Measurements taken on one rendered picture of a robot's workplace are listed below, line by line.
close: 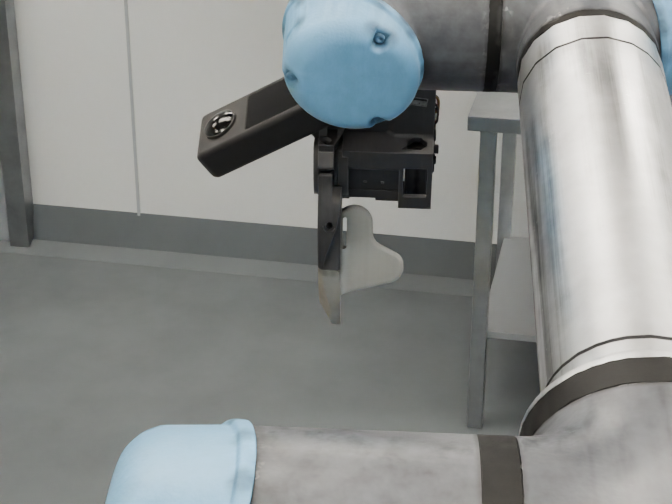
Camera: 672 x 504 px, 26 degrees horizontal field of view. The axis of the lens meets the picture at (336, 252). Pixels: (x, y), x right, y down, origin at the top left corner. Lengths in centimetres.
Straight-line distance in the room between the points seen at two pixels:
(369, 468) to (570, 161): 23
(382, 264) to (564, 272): 42
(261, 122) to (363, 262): 13
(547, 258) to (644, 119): 10
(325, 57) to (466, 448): 32
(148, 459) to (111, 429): 353
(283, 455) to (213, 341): 394
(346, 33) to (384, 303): 389
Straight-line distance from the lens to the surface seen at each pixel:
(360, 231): 101
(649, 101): 71
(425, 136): 98
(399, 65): 77
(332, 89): 78
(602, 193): 63
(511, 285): 412
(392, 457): 49
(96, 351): 441
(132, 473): 49
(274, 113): 97
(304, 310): 459
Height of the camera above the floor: 210
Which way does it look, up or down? 25 degrees down
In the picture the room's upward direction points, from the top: straight up
